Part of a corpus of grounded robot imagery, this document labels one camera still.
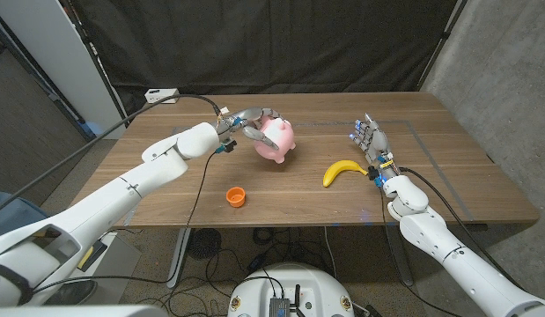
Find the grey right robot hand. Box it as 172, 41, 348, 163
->
349, 113, 400, 180

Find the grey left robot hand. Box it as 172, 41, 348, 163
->
217, 107, 284, 151

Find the pink plastic piggy bank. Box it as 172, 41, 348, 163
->
253, 114, 297, 165

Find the yellow toy banana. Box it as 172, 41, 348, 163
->
322, 159, 370, 188

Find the small orange cup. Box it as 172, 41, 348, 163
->
225, 186, 247, 209

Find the black backdrop curtain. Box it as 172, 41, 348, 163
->
60, 0, 469, 118

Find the white power strip box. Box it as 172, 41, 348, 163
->
144, 88, 181, 105

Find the dark table leg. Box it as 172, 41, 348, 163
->
384, 224, 416, 287

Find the black backdrop stand pole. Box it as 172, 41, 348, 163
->
60, 0, 130, 127
416, 0, 469, 92

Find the black round floor fan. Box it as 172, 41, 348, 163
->
186, 227, 223, 261

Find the white table leg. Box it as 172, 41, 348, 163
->
166, 227, 192, 290

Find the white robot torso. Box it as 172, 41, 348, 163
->
226, 262, 356, 317

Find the white board panel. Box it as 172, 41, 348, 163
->
0, 0, 128, 141

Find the yellow and black foot pedal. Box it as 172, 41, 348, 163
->
76, 240, 108, 272

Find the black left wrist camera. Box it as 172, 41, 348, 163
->
215, 138, 237, 154

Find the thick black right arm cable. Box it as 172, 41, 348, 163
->
397, 166, 527, 291

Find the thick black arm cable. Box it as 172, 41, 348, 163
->
0, 93, 223, 219
397, 166, 527, 291

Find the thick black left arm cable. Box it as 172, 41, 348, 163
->
0, 93, 223, 219

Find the thin black hanging cable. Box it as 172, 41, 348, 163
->
32, 149, 218, 294

